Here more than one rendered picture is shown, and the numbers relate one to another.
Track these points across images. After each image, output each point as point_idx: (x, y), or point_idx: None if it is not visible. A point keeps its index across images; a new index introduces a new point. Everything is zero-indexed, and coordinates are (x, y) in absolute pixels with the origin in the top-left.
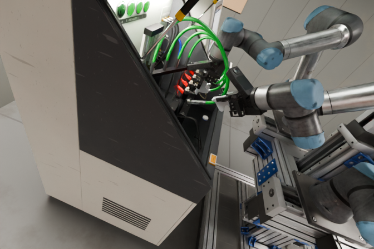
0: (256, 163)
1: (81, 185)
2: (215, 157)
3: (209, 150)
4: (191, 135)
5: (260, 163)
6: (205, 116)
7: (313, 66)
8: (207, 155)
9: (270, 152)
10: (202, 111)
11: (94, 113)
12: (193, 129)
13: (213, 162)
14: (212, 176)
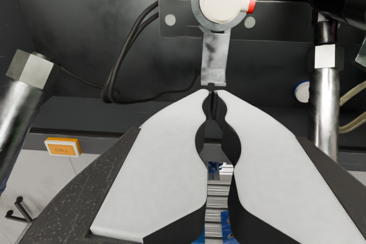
0: (227, 190)
1: None
2: (71, 154)
3: (92, 135)
4: (197, 59)
5: (220, 202)
6: (309, 92)
7: None
8: (71, 133)
9: (224, 238)
10: (344, 75)
11: None
12: (230, 60)
13: (51, 151)
14: (23, 148)
